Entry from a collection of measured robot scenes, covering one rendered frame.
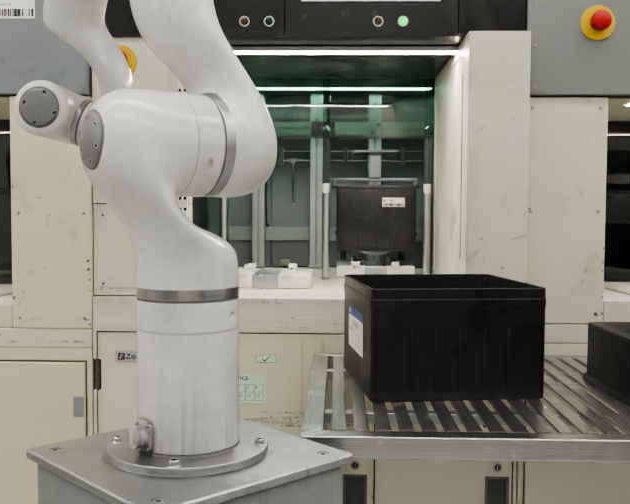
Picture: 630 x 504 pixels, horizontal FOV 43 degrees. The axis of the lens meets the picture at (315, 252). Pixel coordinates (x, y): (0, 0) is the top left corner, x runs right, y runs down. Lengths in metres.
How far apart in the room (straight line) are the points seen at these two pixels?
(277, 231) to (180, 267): 1.63
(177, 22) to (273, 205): 1.62
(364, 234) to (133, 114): 1.34
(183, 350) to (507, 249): 0.87
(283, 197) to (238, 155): 1.61
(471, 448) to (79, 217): 0.98
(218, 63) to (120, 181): 0.19
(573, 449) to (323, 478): 0.33
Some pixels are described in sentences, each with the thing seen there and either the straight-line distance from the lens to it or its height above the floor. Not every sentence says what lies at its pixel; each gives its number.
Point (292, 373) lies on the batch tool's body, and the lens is 1.66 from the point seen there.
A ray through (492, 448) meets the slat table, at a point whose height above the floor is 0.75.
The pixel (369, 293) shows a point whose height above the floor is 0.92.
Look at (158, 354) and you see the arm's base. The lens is 0.91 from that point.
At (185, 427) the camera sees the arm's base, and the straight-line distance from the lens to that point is 0.92.
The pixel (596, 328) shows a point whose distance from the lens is 1.41.
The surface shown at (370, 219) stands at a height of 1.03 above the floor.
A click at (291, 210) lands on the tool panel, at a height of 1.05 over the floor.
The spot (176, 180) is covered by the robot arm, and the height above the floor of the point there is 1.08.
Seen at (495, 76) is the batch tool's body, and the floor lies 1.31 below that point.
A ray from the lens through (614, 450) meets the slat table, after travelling 1.10.
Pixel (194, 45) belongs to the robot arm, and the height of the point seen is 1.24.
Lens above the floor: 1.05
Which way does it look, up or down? 3 degrees down
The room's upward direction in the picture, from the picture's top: straight up
